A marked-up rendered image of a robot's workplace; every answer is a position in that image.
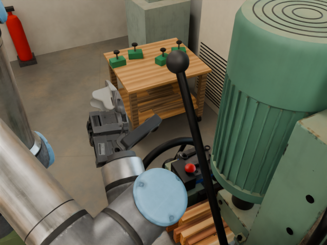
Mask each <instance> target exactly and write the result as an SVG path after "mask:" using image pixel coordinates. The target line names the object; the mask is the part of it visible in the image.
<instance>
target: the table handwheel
mask: <svg viewBox="0 0 327 245"><path fill-rule="evenodd" d="M179 145H181V146H180V148H179V150H178V152H179V151H181V152H183V150H184V149H185V147H186V145H193V146H194V143H193V139H192V137H179V138H174V139H171V140H168V141H166V142H164V143H162V144H160V145H159V146H157V147H156V148H154V149H153V150H152V151H151V152H150V153H149V154H147V155H146V157H145V158H144V159H143V160H142V161H143V165H144V168H145V171H146V169H147V167H148V166H149V164H150V163H151V162H152V161H153V160H154V159H155V158H156V157H158V156H159V155H160V154H162V153H163V152H165V151H167V150H168V149H171V148H173V147H176V146H179ZM178 152H177V153H178ZM176 156H177V154H176V155H175V157H174V158H169V159H167V160H166V161H165V162H164V163H163V165H162V168H163V169H165V164H166V163H169V162H171V161H174V160H176Z"/></svg>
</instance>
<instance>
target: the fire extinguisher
mask: <svg viewBox="0 0 327 245"><path fill-rule="evenodd" d="M5 10H6V12H7V13H8V16H7V21H6V26H7V28H8V31H9V33H10V36H11V38H12V41H13V44H14V46H15V48H16V51H17V53H18V56H17V58H18V63H19V66H20V67H25V66H29V65H34V64H37V61H36V58H35V55H34V53H33V52H31V49H30V46H29V43H28V41H27V38H26V35H25V32H24V29H23V26H22V24H21V21H20V20H19V18H18V17H17V16H16V15H13V14H12V11H15V10H14V7H13V6H8V7H5Z"/></svg>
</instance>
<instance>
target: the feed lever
mask: <svg viewBox="0 0 327 245"><path fill-rule="evenodd" d="M166 66H167V68H168V70H169V71H170V72H172V73H174V74H176V77H177V80H178V84H179V88H180V92H181V96H182V100H183V104H184V108H185V112H186V116H187V119H188V123H189V127H190V131H191V135H192V139H193V143H194V147H195V150H196V154H197V158H198V162H199V166H200V170H201V174H202V178H203V182H204V186H205V189H206V193H207V197H208V201H209V205H210V209H211V213H212V217H213V220H214V224H215V228H216V232H217V236H218V240H219V244H220V245H228V241H227V237H226V233H225V229H224V225H223V221H222V217H221V214H220V210H219V206H218V201H217V197H216V193H215V189H214V185H213V181H212V177H211V173H210V169H209V165H208V161H207V157H206V153H205V149H204V146H203V142H202V138H201V134H200V129H199V125H198V121H197V117H196V114H195V110H194V106H193V102H192V98H191V94H190V90H189V86H188V82H187V78H186V74H185V71H186V70H187V69H188V67H189V57H188V55H187V54H186V53H185V52H184V51H182V50H174V51H172V52H170V53H169V54H168V56H167V58H166Z"/></svg>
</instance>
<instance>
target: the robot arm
mask: <svg viewBox="0 0 327 245"><path fill-rule="evenodd" d="M1 34H2V33H1V29H0V239H1V238H3V237H5V236H7V235H8V234H9V233H11V232H12V231H13V230H15V231H16V233H17V234H18V235H19V236H20V238H21V239H22V240H23V241H24V242H25V243H26V245H152V244H153V243H154V242H155V240H156V239H157V238H159V237H160V236H161V234H162V232H163V231H164V230H165V229H166V228H167V227H168V226H171V225H173V224H175V223H177V222H178V221H179V220H180V218H181V217H182V216H183V215H184V213H185V211H186V208H187V202H188V198H187V191H186V188H185V186H184V184H183V182H182V181H181V180H180V179H179V177H178V176H177V175H175V174H174V173H173V172H171V171H169V170H167V169H163V168H153V169H149V170H147V171H145V168H144V165H143V161H142V159H141V158H140V157H137V156H136V153H135V152H134V151H131V150H130V149H131V148H132V147H133V146H135V145H136V144H137V143H139V142H140V141H141V140H142V139H144V138H145V137H146V136H147V135H149V134H150V133H152V132H155V131H156V130H157V129H158V128H159V124H160V123H161V122H162V119H161V118H160V117H159V116H158V114H154V115H153V116H152V117H149V118H147V119H146V120H145V121H144V123H142V124H141V125H139V126H138V127H137V128H135V129H134V130H133V131H131V132H130V131H129V122H128V117H127V113H126V111H125V107H124V103H123V100H122V97H121V95H120V93H119V91H118V90H117V89H116V87H115V86H114V85H113V84H112V83H111V82H110V81H109V80H105V88H101V89H98V90H95V91H93V92H92V94H91V95H92V97H93V99H91V101H90V104H91V106H92V107H96V108H98V109H100V110H101V111H91V112H89V120H88V121H87V131H88V136H89V142H90V145H91V146H92V147H93V148H94V152H95V157H96V162H95V164H96V167H97V168H99V167H102V168H101V173H102V177H103V182H104V186H105V190H106V195H107V200H108V204H109V205H108V206H107V207H106V208H104V209H103V210H102V211H101V212H100V213H99V214H97V215H96V216H95V217H94V218H93V217H92V216H91V215H90V214H89V213H88V212H87V211H86V210H85V209H84V208H83V207H81V206H79V204H78V203H77V202H76V201H75V200H74V199H73V198H72V197H71V196H70V194H69V193H68V192H67V191H66V190H65V189H64V188H63V187H62V186H61V184H60V183H59V182H58V181H57V180H56V179H55V178H54V177H53V176H52V174H51V173H50V172H49V171H48V170H47V169H48V167H49V166H51V165H52V164H53V163H54V161H55V155H54V152H53V149H52V147H51V146H50V144H49V143H48V142H47V140H46V138H45V137H44V136H43V135H42V134H41V133H39V132H37V131H33V130H31V128H30V124H29V121H28V118H27V115H26V112H25V109H24V106H23V102H22V99H21V96H20V93H19V90H18V87H17V83H16V80H15V77H14V74H13V71H12V68H11V65H10V61H9V58H8V55H7V52H6V49H5V46H4V42H3V39H2V37H1Z"/></svg>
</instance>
